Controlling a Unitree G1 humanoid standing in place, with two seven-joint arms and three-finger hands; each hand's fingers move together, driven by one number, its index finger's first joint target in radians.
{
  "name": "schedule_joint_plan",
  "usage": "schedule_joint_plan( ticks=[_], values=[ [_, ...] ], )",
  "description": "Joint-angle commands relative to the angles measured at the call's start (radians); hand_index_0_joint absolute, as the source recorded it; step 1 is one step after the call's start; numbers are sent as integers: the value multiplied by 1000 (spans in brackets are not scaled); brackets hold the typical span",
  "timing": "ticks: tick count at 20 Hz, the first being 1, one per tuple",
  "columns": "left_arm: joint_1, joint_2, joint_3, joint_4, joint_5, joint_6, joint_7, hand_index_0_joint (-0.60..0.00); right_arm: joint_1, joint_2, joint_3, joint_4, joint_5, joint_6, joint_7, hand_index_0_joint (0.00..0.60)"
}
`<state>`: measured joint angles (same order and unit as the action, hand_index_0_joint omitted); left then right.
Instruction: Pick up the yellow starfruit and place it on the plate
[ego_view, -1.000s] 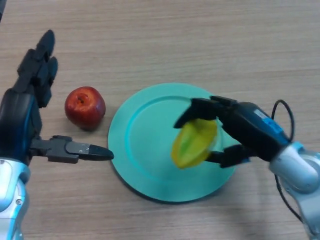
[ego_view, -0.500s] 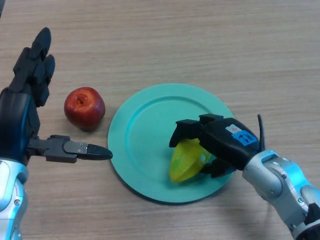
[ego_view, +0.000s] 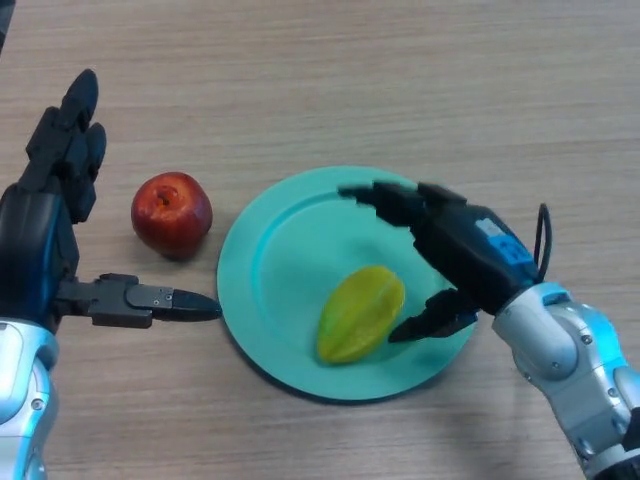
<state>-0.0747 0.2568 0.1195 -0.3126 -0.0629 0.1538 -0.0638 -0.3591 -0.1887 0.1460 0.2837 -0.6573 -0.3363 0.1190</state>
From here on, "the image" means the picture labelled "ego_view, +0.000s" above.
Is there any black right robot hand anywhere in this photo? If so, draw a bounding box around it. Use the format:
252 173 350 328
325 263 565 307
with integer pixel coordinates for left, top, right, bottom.
337 180 542 344

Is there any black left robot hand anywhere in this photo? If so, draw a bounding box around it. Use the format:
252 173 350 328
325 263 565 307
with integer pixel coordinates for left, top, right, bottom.
0 68 223 334

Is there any yellow starfruit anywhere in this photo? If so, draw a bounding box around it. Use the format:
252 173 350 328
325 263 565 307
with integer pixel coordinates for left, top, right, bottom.
316 265 406 365

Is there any green round plate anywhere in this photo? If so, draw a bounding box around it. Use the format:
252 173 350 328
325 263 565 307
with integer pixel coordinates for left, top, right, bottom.
216 166 479 404

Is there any red apple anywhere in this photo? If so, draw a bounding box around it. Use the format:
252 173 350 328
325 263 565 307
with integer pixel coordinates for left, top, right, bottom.
130 172 214 261

